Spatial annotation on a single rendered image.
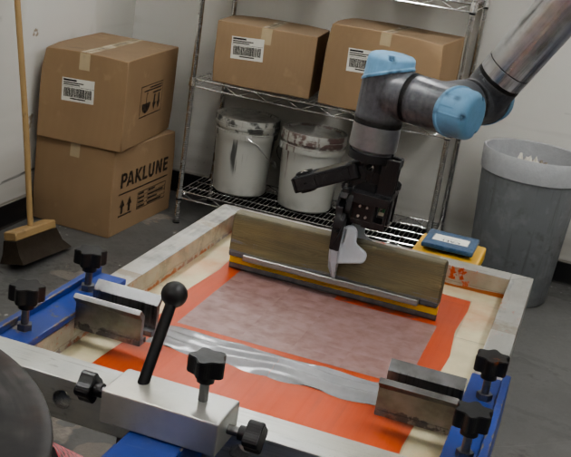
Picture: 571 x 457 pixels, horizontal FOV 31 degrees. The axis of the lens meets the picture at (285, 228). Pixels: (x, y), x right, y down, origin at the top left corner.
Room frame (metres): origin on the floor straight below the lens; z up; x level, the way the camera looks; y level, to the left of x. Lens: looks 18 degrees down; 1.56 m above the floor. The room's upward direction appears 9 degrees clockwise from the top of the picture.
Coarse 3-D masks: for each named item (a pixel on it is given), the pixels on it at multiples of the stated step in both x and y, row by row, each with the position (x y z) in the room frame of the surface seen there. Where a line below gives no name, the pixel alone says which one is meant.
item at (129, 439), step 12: (132, 432) 0.88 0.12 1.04; (120, 444) 0.86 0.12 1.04; (132, 444) 0.86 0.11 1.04; (144, 444) 0.86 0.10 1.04; (156, 444) 0.87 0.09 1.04; (168, 444) 0.87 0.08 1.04; (108, 456) 0.83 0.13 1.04; (120, 456) 0.84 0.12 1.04; (132, 456) 0.84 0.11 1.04; (144, 456) 0.84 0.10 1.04; (156, 456) 0.85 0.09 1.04; (168, 456) 0.85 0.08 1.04; (180, 456) 0.86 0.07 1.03; (192, 456) 0.90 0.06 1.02
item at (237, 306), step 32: (192, 288) 1.49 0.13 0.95; (224, 288) 1.51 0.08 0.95; (256, 288) 1.54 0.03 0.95; (288, 288) 1.56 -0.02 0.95; (192, 320) 1.37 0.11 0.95; (224, 320) 1.39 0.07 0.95; (256, 320) 1.41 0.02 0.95; (288, 320) 1.43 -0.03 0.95; (128, 352) 1.24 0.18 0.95; (160, 352) 1.25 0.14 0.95; (192, 384) 1.17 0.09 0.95; (224, 384) 1.19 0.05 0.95; (256, 384) 1.20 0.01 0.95
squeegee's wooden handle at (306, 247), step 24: (240, 216) 1.60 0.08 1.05; (264, 216) 1.61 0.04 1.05; (240, 240) 1.60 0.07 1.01; (264, 240) 1.59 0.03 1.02; (288, 240) 1.58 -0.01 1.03; (312, 240) 1.57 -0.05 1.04; (360, 240) 1.56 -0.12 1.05; (288, 264) 1.57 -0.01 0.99; (312, 264) 1.56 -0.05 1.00; (360, 264) 1.54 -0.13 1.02; (384, 264) 1.53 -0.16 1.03; (408, 264) 1.52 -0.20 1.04; (432, 264) 1.51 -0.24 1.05; (384, 288) 1.53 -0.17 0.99; (408, 288) 1.52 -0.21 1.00; (432, 288) 1.51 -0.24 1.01
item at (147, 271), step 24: (216, 216) 1.77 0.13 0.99; (168, 240) 1.59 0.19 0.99; (192, 240) 1.61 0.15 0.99; (216, 240) 1.72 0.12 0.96; (144, 264) 1.47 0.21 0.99; (168, 264) 1.52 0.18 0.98; (456, 264) 1.70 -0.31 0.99; (144, 288) 1.44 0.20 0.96; (480, 288) 1.68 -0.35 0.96; (504, 288) 1.67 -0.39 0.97; (528, 288) 1.63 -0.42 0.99; (504, 312) 1.50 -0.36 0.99; (48, 336) 1.17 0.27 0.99; (72, 336) 1.23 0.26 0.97; (504, 336) 1.40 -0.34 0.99
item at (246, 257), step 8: (248, 256) 1.58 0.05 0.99; (256, 264) 1.58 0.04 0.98; (264, 264) 1.57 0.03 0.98; (272, 264) 1.57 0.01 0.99; (280, 264) 1.57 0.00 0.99; (288, 272) 1.56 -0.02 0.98; (296, 272) 1.56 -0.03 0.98; (304, 272) 1.55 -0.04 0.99; (312, 272) 1.55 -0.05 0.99; (320, 280) 1.54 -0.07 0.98; (328, 280) 1.54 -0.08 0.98; (336, 280) 1.54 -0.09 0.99; (344, 280) 1.54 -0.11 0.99; (352, 288) 1.53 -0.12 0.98; (360, 288) 1.53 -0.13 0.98; (368, 288) 1.52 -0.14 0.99; (376, 288) 1.52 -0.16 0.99; (384, 296) 1.51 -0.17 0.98; (392, 296) 1.51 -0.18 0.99; (400, 296) 1.51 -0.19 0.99; (408, 296) 1.51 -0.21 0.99; (408, 304) 1.50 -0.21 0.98; (416, 304) 1.50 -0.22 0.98
